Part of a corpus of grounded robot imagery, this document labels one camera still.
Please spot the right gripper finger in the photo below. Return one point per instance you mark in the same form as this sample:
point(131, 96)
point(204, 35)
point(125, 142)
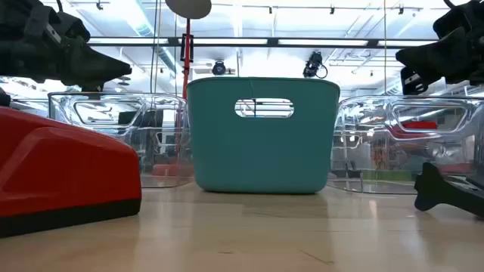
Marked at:
point(438, 56)

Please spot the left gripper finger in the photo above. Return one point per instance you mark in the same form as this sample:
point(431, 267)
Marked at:
point(94, 64)

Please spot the red stapler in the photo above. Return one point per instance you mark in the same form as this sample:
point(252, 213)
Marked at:
point(68, 170)

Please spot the black staple remover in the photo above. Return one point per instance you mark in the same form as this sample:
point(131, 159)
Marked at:
point(435, 189)

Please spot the dark ceiling disc fixture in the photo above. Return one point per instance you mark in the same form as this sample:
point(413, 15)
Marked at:
point(123, 78)

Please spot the clear plastic bin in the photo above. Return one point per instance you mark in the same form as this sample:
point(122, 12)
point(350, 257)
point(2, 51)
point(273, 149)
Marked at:
point(94, 113)
point(378, 109)

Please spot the red desk lamp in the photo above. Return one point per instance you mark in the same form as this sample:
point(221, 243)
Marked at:
point(187, 75)

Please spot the teal plastic bin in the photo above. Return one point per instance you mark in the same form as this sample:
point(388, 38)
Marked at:
point(261, 158)

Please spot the black metal rig frame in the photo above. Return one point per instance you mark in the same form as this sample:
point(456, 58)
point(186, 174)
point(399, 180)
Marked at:
point(373, 42)

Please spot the round black hanging camera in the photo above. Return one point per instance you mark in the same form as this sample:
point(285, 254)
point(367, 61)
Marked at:
point(218, 68)

